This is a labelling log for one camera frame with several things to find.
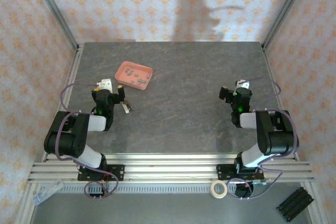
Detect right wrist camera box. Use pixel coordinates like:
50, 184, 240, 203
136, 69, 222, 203
234, 79, 250, 90

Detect black extrusion piece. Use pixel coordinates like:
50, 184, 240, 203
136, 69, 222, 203
276, 186, 315, 221

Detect aluminium mounting rails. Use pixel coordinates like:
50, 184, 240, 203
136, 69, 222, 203
27, 153, 316, 184

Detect aluminium side rail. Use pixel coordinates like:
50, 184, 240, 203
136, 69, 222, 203
43, 44, 85, 162
261, 42, 300, 162

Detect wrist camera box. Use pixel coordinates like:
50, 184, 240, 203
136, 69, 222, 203
94, 78, 113, 91
234, 79, 250, 90

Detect aluminium frame leg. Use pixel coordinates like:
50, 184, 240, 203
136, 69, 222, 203
307, 182, 328, 224
17, 183, 40, 224

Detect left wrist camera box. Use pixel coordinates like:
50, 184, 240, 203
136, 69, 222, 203
94, 78, 113, 91

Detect aluminium frame post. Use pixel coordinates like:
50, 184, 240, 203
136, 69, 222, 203
27, 0, 80, 50
261, 0, 313, 51

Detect pink plastic tray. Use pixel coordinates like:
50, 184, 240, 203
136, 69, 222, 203
114, 61, 154, 91

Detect grey slotted cable duct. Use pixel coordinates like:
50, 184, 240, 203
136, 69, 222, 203
60, 184, 268, 195

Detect white tape roll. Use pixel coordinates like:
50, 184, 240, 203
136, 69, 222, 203
210, 180, 228, 199

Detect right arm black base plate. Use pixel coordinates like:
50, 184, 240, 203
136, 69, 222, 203
216, 163, 265, 182

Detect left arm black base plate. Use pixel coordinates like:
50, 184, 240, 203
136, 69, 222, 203
77, 164, 125, 182

